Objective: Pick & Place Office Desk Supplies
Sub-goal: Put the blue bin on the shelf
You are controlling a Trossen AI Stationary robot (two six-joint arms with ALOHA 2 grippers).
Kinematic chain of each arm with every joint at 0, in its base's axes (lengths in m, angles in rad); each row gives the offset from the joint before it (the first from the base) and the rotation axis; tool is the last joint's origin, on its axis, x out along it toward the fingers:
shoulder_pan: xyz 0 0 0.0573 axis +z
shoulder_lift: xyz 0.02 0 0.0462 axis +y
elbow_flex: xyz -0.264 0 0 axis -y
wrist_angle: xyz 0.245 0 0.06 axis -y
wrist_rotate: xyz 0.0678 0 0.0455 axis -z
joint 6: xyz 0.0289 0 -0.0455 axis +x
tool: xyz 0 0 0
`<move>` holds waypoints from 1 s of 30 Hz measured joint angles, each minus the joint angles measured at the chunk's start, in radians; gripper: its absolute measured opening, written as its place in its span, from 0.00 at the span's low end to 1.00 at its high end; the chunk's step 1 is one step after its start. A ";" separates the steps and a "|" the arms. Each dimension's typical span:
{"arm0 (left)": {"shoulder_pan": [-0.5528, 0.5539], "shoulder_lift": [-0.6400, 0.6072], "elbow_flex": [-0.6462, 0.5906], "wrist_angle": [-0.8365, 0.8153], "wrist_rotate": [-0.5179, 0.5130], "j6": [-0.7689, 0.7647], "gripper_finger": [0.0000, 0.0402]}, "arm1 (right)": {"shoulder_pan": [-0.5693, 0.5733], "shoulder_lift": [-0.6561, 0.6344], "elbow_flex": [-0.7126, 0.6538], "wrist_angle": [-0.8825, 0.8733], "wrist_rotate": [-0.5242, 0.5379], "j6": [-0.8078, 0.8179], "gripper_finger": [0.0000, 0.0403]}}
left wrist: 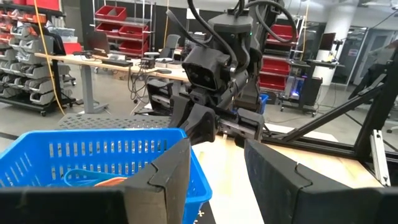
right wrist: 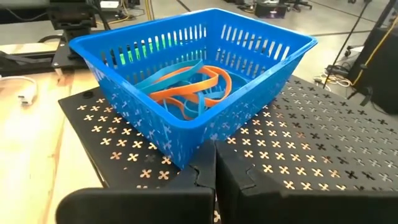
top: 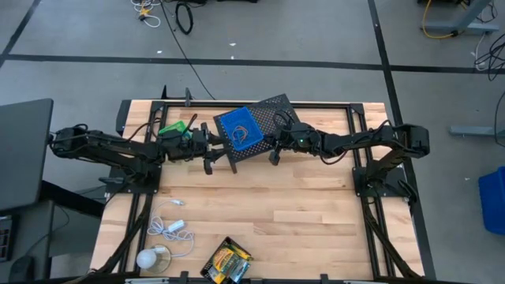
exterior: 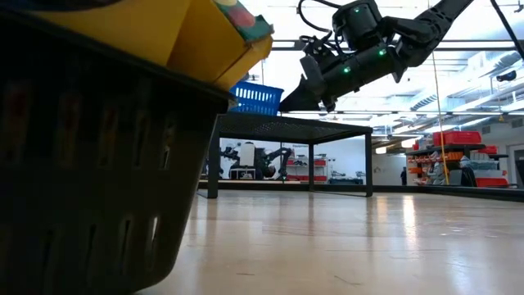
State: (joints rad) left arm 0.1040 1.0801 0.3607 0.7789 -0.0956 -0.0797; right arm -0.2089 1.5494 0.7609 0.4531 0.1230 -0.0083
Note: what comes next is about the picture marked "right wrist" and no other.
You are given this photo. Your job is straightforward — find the black perforated metal riser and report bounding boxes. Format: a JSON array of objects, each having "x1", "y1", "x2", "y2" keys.
[{"x1": 58, "y1": 74, "x2": 398, "y2": 224}]

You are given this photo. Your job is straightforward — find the black floor equipment box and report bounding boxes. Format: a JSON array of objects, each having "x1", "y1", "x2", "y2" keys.
[{"x1": 254, "y1": 1, "x2": 289, "y2": 19}]

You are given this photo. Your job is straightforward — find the blue plastic basket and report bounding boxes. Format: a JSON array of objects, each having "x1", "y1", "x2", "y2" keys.
[{"x1": 68, "y1": 7, "x2": 318, "y2": 170}]

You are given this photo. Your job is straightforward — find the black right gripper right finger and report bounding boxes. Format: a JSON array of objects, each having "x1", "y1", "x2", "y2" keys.
[{"x1": 215, "y1": 141, "x2": 398, "y2": 224}]

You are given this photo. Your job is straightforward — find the white cable with adapter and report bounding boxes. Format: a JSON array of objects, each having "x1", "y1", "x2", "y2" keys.
[{"x1": 0, "y1": 75, "x2": 39, "y2": 106}]

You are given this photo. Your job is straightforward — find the green plastic basket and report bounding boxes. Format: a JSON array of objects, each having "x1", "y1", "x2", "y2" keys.
[{"x1": 118, "y1": 32, "x2": 184, "y2": 66}]

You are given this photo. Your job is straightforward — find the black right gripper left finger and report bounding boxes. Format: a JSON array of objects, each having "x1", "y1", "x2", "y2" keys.
[{"x1": 55, "y1": 139, "x2": 217, "y2": 224}]

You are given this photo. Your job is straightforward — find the black side monitor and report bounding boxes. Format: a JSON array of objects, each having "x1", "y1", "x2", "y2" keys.
[{"x1": 346, "y1": 26, "x2": 398, "y2": 115}]

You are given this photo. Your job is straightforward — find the black tripod stand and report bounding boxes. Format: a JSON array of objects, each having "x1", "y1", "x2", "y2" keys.
[{"x1": 322, "y1": 0, "x2": 376, "y2": 106}]

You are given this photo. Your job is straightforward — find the yellow floor cable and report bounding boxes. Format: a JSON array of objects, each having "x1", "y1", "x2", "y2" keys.
[{"x1": 351, "y1": 15, "x2": 398, "y2": 88}]

